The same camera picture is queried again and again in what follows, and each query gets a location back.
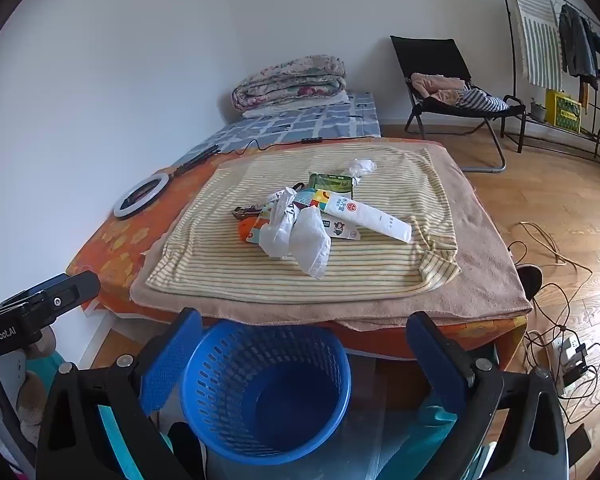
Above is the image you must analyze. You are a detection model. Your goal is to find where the green packet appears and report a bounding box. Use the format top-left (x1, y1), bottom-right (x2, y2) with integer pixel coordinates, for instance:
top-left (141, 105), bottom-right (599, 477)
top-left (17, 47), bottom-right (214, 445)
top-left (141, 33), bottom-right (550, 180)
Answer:
top-left (307, 172), bottom-right (356, 198)

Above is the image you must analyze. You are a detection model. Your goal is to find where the grey striped cloth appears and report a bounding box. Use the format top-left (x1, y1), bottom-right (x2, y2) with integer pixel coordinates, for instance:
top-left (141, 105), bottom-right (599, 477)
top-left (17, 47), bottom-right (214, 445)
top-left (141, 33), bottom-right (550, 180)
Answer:
top-left (455, 87), bottom-right (510, 112)

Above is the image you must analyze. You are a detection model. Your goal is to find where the blue plaid bedsheet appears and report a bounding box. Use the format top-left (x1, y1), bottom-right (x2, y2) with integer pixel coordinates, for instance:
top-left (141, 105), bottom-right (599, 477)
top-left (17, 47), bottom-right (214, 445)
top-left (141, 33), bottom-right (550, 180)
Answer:
top-left (172, 91), bottom-right (382, 166)

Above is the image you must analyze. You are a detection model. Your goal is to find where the white printed plastic bag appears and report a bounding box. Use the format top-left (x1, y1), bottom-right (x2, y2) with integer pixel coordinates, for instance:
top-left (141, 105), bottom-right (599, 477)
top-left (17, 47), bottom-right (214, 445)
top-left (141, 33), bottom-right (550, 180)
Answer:
top-left (258, 187), bottom-right (301, 260)

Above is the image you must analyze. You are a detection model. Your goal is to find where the orange patterned bedsheet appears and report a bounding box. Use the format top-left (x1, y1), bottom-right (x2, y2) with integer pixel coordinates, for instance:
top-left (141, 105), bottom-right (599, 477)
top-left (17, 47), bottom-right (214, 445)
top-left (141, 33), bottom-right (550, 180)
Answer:
top-left (66, 139), bottom-right (529, 361)

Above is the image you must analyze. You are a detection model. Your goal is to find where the black clothes rack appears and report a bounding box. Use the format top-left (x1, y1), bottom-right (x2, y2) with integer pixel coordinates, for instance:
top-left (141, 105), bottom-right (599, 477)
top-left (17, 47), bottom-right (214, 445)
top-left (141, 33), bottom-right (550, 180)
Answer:
top-left (492, 0), bottom-right (600, 173)

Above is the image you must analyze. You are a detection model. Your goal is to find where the crumpled white paper bag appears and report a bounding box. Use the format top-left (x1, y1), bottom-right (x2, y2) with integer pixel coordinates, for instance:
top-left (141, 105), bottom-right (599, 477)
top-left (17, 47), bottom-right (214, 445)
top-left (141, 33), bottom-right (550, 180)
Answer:
top-left (290, 207), bottom-right (333, 280)

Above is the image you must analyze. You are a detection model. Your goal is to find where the yellow striped blanket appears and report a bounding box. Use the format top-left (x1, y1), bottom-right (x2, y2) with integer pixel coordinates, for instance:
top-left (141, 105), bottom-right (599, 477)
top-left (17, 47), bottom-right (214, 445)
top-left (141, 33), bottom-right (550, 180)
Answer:
top-left (145, 144), bottom-right (462, 305)

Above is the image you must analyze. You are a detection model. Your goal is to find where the folded floral quilt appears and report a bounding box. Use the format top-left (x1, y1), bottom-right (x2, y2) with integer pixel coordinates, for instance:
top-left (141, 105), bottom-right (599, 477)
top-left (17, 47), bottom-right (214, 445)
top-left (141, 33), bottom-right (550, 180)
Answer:
top-left (231, 55), bottom-right (347, 112)

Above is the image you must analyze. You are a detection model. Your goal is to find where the black folding chair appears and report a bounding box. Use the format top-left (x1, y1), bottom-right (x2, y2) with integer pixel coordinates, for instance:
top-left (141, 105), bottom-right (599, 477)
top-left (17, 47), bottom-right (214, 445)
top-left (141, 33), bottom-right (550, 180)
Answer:
top-left (390, 36), bottom-right (526, 173)

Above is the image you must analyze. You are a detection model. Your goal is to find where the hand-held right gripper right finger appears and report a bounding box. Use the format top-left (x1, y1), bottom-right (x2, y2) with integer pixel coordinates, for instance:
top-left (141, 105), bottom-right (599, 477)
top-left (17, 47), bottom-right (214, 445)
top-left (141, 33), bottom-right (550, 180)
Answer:
top-left (405, 311), bottom-right (569, 480)

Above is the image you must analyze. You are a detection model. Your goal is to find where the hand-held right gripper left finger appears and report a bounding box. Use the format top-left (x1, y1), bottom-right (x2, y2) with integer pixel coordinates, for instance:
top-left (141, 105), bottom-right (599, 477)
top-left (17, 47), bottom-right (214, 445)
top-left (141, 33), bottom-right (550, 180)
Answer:
top-left (35, 307), bottom-right (204, 480)

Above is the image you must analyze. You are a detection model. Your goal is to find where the colourful small carton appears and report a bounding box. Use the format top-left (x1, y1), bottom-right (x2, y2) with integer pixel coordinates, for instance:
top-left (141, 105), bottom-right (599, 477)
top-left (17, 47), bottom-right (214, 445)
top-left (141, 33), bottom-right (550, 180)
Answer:
top-left (295, 187), bottom-right (331, 211)

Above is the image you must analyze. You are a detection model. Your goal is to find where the green striped hanging towel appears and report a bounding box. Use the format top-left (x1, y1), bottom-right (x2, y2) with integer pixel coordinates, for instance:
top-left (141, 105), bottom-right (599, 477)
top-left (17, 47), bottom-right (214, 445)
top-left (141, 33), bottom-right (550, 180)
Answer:
top-left (502, 0), bottom-right (565, 90)

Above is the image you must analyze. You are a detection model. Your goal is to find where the black shoe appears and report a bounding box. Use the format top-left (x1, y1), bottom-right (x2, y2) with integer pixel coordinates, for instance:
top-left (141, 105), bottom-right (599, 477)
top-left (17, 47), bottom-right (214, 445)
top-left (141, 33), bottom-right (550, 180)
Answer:
top-left (515, 264), bottom-right (545, 301)

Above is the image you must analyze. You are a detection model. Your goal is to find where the blue plastic basket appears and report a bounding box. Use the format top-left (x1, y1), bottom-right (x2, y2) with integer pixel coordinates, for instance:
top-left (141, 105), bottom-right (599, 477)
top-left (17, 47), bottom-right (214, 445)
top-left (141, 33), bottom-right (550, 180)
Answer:
top-left (180, 321), bottom-right (353, 452)

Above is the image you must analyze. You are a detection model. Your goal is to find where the white tube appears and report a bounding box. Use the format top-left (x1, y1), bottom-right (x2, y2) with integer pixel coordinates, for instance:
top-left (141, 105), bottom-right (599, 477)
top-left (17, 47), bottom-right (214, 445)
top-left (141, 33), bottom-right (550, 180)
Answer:
top-left (322, 192), bottom-right (412, 244)

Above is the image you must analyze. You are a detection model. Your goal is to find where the black tripod stand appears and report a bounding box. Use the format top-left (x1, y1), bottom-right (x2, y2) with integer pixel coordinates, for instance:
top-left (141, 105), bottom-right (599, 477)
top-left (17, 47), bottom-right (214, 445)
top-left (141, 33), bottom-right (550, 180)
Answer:
top-left (172, 145), bottom-right (221, 177)

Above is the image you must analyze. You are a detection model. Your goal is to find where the cartoon print packet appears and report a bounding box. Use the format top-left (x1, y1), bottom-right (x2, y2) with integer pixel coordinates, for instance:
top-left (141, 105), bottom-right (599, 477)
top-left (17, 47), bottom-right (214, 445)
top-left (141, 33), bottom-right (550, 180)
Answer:
top-left (322, 215), bottom-right (361, 242)

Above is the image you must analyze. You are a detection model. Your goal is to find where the orange packet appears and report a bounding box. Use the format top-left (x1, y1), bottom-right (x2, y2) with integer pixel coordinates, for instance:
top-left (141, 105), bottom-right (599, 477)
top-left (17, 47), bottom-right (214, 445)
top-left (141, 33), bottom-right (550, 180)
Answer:
top-left (237, 217), bottom-right (271, 245)

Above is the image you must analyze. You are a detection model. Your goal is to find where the yellow bag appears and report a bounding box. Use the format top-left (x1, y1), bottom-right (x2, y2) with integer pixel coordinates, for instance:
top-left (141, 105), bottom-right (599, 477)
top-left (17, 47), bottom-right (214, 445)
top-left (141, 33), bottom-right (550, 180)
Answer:
top-left (545, 89), bottom-right (583, 133)

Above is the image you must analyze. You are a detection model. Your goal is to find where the dark hanging jacket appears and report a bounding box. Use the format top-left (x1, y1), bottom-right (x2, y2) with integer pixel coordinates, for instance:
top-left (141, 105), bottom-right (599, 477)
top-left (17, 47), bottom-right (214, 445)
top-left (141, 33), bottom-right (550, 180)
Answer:
top-left (558, 4), bottom-right (599, 91)

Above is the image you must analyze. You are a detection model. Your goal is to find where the pink cloth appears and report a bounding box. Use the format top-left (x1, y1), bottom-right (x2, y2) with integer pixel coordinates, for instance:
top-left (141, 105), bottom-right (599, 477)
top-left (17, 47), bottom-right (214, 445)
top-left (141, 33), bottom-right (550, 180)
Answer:
top-left (411, 73), bottom-right (468, 106)

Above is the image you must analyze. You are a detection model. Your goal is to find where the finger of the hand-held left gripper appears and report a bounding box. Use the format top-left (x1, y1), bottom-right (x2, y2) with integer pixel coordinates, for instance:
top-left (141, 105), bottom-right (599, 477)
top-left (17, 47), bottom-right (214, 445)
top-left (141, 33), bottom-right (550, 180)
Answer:
top-left (19, 270), bottom-right (102, 329)
top-left (9, 273), bottom-right (74, 312)

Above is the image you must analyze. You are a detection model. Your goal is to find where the tan cable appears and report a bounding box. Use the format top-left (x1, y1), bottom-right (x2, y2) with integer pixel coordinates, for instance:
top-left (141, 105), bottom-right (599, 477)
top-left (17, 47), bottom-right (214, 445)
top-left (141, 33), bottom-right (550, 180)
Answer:
top-left (517, 221), bottom-right (593, 281)

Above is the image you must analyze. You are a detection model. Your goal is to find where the white ring light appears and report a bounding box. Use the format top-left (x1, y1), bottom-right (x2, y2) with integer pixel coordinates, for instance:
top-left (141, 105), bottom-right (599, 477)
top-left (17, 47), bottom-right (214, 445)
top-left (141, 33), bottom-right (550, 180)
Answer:
top-left (113, 172), bottom-right (172, 220)

